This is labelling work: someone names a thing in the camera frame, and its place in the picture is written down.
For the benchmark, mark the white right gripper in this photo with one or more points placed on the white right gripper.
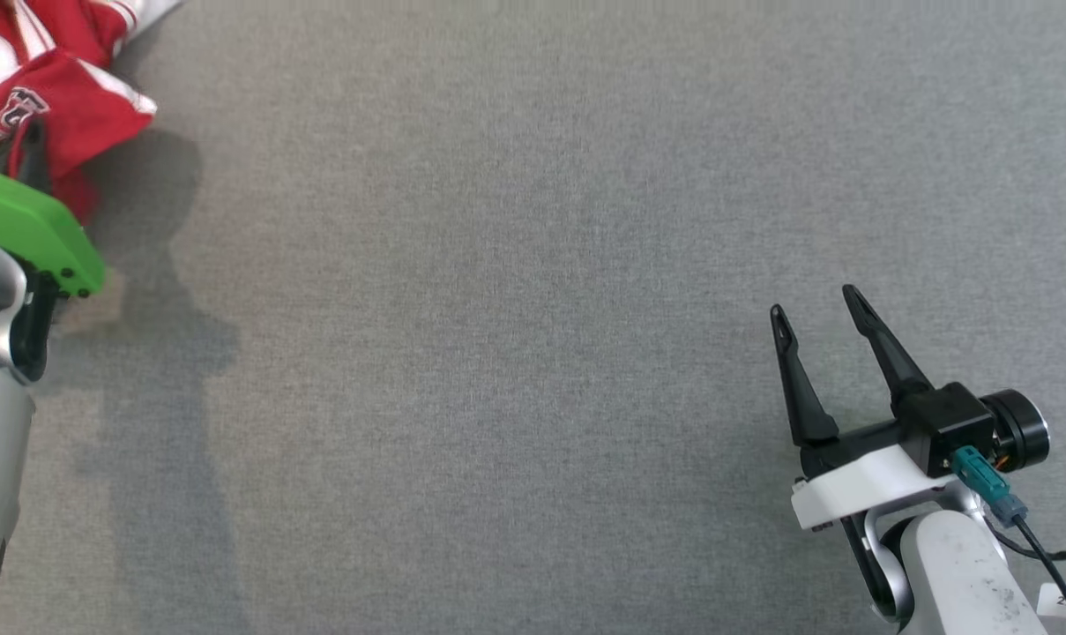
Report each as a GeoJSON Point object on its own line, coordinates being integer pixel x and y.
{"type": "Point", "coordinates": [859, 485]}

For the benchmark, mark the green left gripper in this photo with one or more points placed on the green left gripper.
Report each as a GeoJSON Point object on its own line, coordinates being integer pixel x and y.
{"type": "Point", "coordinates": [30, 225]}

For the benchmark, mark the red white basketball shorts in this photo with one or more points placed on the red white basketball shorts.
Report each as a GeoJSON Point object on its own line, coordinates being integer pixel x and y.
{"type": "Point", "coordinates": [83, 110]}

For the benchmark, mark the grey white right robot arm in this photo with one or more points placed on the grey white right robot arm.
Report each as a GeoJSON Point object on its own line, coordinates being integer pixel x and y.
{"type": "Point", "coordinates": [965, 564]}

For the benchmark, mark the black round right gripper motor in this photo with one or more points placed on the black round right gripper motor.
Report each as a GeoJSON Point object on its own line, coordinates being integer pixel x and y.
{"type": "Point", "coordinates": [1022, 428]}

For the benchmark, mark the grey fabric sofa cushion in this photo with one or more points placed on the grey fabric sofa cushion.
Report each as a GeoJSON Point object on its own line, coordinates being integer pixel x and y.
{"type": "Point", "coordinates": [532, 265]}

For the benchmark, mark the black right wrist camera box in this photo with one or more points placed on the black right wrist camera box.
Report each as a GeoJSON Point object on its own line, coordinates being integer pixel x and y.
{"type": "Point", "coordinates": [947, 423]}

